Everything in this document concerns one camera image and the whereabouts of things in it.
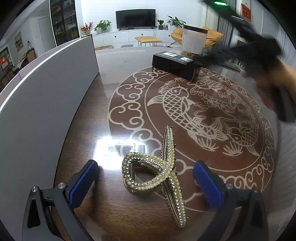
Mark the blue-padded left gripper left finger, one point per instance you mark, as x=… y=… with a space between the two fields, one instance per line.
x=38 y=223

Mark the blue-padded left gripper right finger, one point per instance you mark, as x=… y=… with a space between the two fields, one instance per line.
x=251 y=223

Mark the gold pearl hair claw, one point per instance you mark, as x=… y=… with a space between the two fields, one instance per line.
x=164 y=172

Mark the person right hand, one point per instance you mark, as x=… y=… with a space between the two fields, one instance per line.
x=283 y=75

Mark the black rectangular box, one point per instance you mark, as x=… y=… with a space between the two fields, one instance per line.
x=176 y=64

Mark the yellow lounge chair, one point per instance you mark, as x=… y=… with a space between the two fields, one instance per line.
x=212 y=36

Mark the yellow bench stool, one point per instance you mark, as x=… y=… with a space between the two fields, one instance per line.
x=152 y=41

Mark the black television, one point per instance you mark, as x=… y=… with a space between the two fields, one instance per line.
x=133 y=18

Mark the white tv cabinet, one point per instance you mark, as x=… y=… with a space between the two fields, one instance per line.
x=128 y=37

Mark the green potted plant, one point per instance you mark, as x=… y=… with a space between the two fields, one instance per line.
x=102 y=26

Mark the dark glass display cabinet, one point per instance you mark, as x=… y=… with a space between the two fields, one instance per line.
x=64 y=21

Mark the red wall decoration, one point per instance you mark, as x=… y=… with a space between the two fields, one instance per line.
x=245 y=12

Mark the white storage bin wall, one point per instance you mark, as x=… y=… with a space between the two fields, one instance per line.
x=37 y=109

